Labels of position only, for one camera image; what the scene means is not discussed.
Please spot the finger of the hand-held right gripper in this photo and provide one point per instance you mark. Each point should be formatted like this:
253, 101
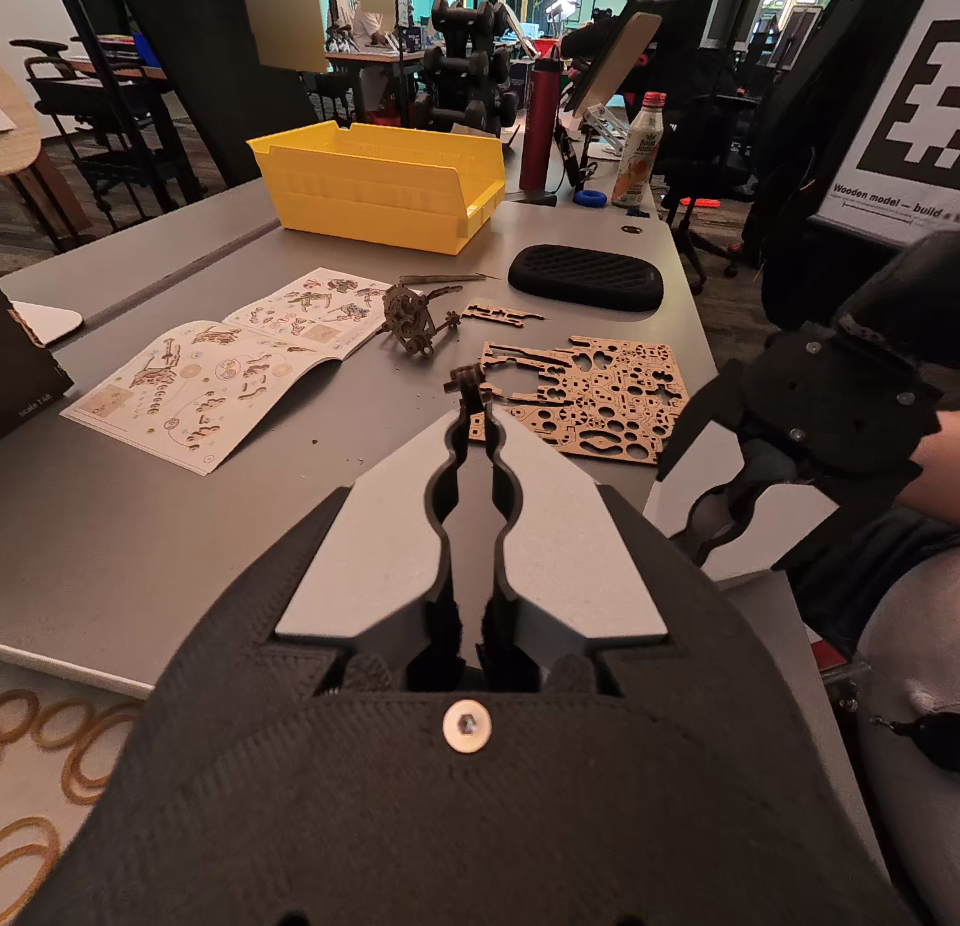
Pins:
765, 543
718, 453

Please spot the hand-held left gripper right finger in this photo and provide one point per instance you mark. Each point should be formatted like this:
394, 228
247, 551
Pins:
577, 558

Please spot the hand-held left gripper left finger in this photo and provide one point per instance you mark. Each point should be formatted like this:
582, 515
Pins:
367, 551

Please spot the small dark wooden model part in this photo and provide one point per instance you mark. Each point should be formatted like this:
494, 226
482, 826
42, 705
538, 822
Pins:
469, 386

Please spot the person's right forearm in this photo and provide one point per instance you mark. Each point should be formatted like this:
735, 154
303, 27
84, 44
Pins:
937, 468

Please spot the dark wooden gear model assembly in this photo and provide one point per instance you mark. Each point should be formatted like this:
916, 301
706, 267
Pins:
409, 318

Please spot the person's black shirt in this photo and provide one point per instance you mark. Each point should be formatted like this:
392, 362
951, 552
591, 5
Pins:
862, 581

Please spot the punched wooden part sheet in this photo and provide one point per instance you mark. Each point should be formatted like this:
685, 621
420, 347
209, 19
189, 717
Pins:
600, 401

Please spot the black mesh wrist rest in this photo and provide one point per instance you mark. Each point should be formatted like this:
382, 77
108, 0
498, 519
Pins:
585, 277

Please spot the open instruction booklet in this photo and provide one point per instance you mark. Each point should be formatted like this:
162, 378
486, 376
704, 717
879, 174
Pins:
210, 386

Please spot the white sign with black tag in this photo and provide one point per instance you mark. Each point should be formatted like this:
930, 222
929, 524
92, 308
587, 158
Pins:
862, 153

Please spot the small wooden part strip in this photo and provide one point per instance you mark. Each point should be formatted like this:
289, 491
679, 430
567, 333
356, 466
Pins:
495, 315

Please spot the black office chair red accents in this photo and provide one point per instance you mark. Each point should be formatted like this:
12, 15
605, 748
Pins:
709, 153

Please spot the person's white pants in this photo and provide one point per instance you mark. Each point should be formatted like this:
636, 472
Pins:
915, 791

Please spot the juice bottle with red cap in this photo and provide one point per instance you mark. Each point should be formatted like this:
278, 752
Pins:
637, 161

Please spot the white folding stand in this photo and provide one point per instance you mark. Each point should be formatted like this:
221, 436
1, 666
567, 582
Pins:
604, 127

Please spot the yellow plastic bin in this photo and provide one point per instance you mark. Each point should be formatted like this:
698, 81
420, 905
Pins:
375, 191

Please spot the brown rubber band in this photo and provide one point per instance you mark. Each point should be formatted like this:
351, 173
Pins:
34, 705
52, 866
71, 776
37, 731

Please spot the dark red water bottle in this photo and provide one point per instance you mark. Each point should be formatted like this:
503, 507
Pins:
538, 123

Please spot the dark brown box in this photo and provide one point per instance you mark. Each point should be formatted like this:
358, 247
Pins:
26, 371

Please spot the white cardboard piece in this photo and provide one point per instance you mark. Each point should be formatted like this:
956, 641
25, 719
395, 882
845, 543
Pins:
49, 322

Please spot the tan flat panel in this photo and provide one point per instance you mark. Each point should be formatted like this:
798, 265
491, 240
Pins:
619, 56

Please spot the black dumbbell rack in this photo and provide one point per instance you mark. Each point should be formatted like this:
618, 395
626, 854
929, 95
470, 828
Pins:
465, 63

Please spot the background desk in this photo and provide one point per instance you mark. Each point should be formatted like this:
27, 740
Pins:
375, 57

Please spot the black office chair with armrests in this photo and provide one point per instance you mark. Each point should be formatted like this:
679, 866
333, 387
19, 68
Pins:
97, 116

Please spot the round wooden table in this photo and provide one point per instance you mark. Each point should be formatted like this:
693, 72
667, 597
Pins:
22, 146

